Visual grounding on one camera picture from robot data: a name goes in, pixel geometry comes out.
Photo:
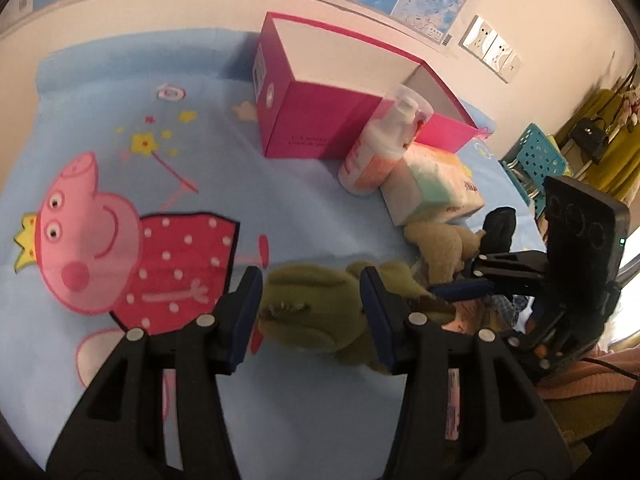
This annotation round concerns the large soft tissue pack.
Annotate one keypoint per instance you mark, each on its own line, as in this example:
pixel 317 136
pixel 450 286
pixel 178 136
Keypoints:
pixel 425 185

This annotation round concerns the teal perforated plastic basket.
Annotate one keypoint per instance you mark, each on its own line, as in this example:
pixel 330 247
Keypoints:
pixel 537 160

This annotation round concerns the black handbag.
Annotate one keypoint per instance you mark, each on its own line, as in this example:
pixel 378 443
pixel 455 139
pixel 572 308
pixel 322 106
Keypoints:
pixel 590 137

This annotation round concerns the pink cardboard box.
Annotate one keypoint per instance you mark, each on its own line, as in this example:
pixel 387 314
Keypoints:
pixel 310 120

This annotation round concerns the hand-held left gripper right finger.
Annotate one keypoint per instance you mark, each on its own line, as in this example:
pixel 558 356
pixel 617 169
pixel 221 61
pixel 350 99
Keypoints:
pixel 377 321

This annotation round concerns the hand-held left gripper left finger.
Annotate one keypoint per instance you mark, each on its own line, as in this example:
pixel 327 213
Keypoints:
pixel 245 320

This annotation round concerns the black sock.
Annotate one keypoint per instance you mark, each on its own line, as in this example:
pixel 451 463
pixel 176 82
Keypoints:
pixel 500 230

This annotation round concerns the white plastic bottle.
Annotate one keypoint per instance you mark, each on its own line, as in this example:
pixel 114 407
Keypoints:
pixel 370 160

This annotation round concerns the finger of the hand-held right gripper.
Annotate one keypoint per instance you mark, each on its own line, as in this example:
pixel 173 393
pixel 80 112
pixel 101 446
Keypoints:
pixel 505 262
pixel 465 290

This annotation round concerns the green plush toy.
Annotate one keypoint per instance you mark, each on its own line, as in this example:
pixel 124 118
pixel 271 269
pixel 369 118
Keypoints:
pixel 310 305

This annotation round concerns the person's right forearm pink sleeve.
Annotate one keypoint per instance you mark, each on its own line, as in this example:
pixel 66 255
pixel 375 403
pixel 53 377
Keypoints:
pixel 590 377

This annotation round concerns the beige plush toy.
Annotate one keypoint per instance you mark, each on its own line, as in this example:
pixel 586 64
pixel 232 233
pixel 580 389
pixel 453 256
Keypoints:
pixel 440 245

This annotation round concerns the blue cartoon printed blanket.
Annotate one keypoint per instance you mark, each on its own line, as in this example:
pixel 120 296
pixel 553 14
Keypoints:
pixel 300 210

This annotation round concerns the pink tube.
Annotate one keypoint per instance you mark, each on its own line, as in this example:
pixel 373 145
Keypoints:
pixel 452 400

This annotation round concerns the blue checked cloth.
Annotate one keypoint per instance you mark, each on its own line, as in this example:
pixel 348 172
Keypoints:
pixel 507 307

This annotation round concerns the small hanging plush toy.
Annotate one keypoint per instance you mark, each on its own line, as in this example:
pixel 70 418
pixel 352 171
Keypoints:
pixel 631 110

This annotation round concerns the white wall socket panel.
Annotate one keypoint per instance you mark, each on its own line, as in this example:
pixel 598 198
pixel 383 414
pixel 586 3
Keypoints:
pixel 492 50

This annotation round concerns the yellow hanging garment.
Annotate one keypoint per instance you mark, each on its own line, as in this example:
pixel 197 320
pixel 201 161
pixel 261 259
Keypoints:
pixel 615 165

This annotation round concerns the person's olive clothing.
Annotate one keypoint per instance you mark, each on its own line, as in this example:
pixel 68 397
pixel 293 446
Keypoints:
pixel 585 425

